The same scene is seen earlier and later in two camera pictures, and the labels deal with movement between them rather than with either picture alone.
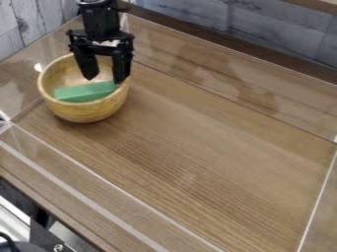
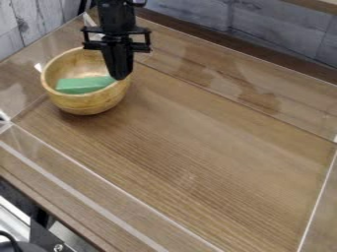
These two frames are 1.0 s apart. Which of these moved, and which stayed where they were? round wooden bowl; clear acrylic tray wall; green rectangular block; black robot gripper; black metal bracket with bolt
Moved: green rectangular block; black robot gripper; round wooden bowl
Stayed: black metal bracket with bolt; clear acrylic tray wall
